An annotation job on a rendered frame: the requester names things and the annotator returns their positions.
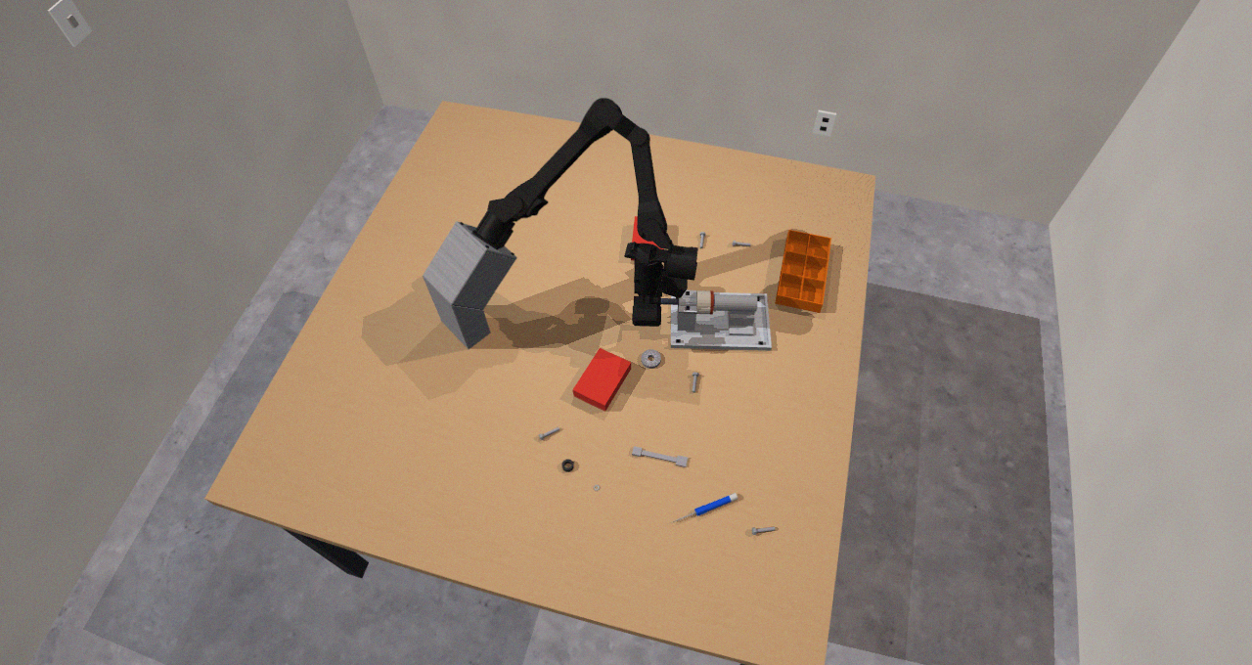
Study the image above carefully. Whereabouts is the blue screwdriver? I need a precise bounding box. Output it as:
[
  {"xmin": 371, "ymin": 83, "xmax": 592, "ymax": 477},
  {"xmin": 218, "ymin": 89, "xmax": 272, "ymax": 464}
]
[{"xmin": 684, "ymin": 493, "xmax": 737, "ymax": 518}]

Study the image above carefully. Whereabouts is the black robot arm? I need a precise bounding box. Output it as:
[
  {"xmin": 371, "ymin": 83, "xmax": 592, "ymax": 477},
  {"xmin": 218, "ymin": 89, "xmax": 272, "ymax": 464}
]
[{"xmin": 472, "ymin": 98, "xmax": 699, "ymax": 298}]

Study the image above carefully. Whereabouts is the red flat block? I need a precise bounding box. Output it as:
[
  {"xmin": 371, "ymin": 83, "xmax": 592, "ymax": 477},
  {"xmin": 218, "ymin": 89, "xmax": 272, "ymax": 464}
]
[
  {"xmin": 573, "ymin": 348, "xmax": 631, "ymax": 411},
  {"xmin": 632, "ymin": 215, "xmax": 664, "ymax": 249}
]

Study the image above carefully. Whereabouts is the orange compartment tray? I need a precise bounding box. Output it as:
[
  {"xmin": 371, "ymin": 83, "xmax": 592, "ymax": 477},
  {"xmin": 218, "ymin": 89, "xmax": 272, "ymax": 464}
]
[{"xmin": 775, "ymin": 230, "xmax": 831, "ymax": 313}]

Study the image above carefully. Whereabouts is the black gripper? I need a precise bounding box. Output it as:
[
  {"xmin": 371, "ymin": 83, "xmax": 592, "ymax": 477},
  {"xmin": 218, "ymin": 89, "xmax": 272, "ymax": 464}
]
[{"xmin": 632, "ymin": 271, "xmax": 661, "ymax": 327}]

